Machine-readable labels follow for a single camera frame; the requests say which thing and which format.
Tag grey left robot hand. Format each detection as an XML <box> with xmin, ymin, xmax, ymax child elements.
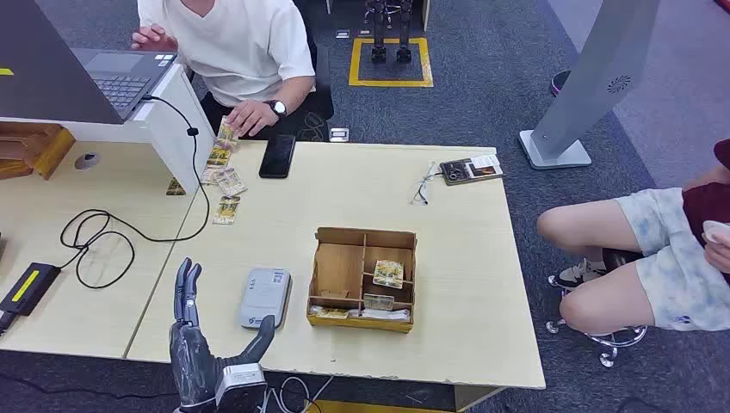
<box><xmin>168</xmin><ymin>257</ymin><xmax>277</xmax><ymax>411</ymax></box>

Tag person's left hand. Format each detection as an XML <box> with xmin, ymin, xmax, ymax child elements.
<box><xmin>702</xmin><ymin>231</ymin><xmax>730</xmax><ymax>274</ymax></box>
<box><xmin>226</xmin><ymin>101</ymin><xmax>281</xmax><ymax>139</ymax></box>

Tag person's right hand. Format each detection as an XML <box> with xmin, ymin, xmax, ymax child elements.
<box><xmin>130</xmin><ymin>23</ymin><xmax>179</xmax><ymax>52</ymax></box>

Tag white round container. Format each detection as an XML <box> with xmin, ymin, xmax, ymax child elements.
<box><xmin>702</xmin><ymin>220</ymin><xmax>730</xmax><ymax>246</ymax></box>

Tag person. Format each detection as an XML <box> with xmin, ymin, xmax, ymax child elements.
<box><xmin>129</xmin><ymin>0</ymin><xmax>336</xmax><ymax>143</ymax></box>
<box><xmin>535</xmin><ymin>138</ymin><xmax>730</xmax><ymax>335</ymax></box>

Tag grey card reader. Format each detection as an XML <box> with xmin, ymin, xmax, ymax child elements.
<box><xmin>239</xmin><ymin>268</ymin><xmax>293</xmax><ymax>330</ymax></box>

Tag wooden divided card box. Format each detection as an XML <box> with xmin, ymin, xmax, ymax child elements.
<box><xmin>306</xmin><ymin>226</ymin><xmax>418</xmax><ymax>335</ymax></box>

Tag black smartphone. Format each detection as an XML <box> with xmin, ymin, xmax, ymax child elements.
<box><xmin>257</xmin><ymin>134</ymin><xmax>297</xmax><ymax>180</ymax></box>

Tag white laptop stand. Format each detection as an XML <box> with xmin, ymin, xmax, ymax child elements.
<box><xmin>0</xmin><ymin>61</ymin><xmax>217</xmax><ymax>196</ymax></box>

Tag dark grey laptop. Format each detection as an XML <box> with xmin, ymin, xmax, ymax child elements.
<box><xmin>0</xmin><ymin>0</ymin><xmax>179</xmax><ymax>126</ymax></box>

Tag black humanoid robot leg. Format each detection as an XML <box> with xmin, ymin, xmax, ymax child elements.
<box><xmin>371</xmin><ymin>0</ymin><xmax>389</xmax><ymax>64</ymax></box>
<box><xmin>396</xmin><ymin>0</ymin><xmax>413</xmax><ymax>64</ymax></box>

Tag yellow floor tape square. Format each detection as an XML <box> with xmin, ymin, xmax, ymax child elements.
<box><xmin>348</xmin><ymin>36</ymin><xmax>435</xmax><ymax>89</ymax></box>

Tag white black sneaker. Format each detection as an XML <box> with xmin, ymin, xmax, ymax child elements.
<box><xmin>548</xmin><ymin>259</ymin><xmax>607</xmax><ymax>291</ymax></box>

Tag chrome stool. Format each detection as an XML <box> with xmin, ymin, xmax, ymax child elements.
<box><xmin>544</xmin><ymin>248</ymin><xmax>650</xmax><ymax>369</ymax></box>

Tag wooden storage box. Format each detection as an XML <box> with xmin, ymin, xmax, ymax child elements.
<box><xmin>0</xmin><ymin>122</ymin><xmax>77</xmax><ymax>182</ymax></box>

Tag black power adapter yellow label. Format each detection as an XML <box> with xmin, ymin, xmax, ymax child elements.
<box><xmin>0</xmin><ymin>262</ymin><xmax>62</xmax><ymax>337</ymax></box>

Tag white paper slips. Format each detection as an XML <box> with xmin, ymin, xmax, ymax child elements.
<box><xmin>349</xmin><ymin>308</ymin><xmax>411</xmax><ymax>322</ymax></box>

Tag black product package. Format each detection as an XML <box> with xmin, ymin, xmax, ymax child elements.
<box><xmin>439</xmin><ymin>153</ymin><xmax>504</xmax><ymax>187</ymax></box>

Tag grey kiosk stand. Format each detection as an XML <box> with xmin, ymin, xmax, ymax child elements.
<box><xmin>517</xmin><ymin>0</ymin><xmax>663</xmax><ymax>171</ymax></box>

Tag beige desk leg panel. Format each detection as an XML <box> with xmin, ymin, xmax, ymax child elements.
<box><xmin>453</xmin><ymin>385</ymin><xmax>508</xmax><ymax>413</ymax></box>

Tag black power cable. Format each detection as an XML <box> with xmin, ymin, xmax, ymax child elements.
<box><xmin>59</xmin><ymin>94</ymin><xmax>212</xmax><ymax>291</ymax></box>

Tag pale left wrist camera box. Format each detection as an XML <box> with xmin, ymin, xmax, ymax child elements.
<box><xmin>214</xmin><ymin>363</ymin><xmax>269</xmax><ymax>413</ymax></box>

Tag black floor cable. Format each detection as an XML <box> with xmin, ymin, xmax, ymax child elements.
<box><xmin>0</xmin><ymin>370</ymin><xmax>178</xmax><ymax>400</ymax></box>

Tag white cable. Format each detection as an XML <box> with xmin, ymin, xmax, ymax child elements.
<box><xmin>259</xmin><ymin>374</ymin><xmax>335</xmax><ymax>413</ymax></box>

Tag thin wire bundle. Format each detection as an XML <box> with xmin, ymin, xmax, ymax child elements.
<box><xmin>410</xmin><ymin>161</ymin><xmax>442</xmax><ymax>207</ymax></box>

